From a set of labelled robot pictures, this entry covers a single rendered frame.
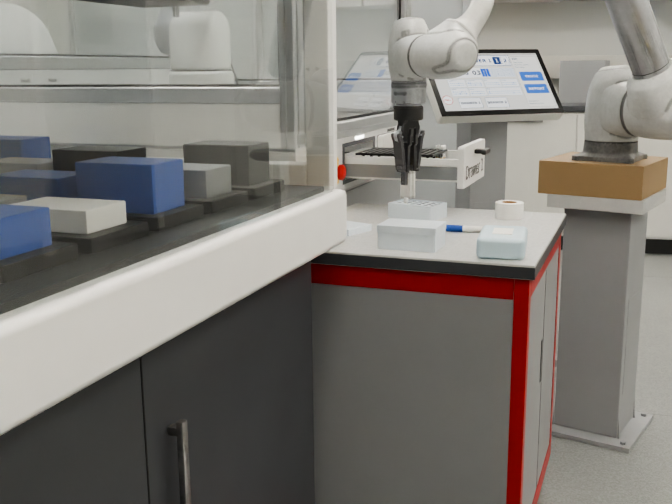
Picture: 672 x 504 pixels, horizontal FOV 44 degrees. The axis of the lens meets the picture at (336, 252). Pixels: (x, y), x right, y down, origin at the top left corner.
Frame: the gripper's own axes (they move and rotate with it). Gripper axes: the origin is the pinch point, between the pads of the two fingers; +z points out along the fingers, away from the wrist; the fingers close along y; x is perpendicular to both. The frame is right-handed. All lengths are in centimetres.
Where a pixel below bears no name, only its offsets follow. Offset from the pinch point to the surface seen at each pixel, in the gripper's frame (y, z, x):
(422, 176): -10.4, -0.9, -1.8
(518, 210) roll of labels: -7.7, 5.3, 27.4
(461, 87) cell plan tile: -97, -22, -37
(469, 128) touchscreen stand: -105, -7, -37
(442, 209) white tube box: 0.9, 5.4, 10.8
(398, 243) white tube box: 39.0, 6.2, 21.7
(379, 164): -7.3, -3.7, -13.6
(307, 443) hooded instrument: 61, 45, 14
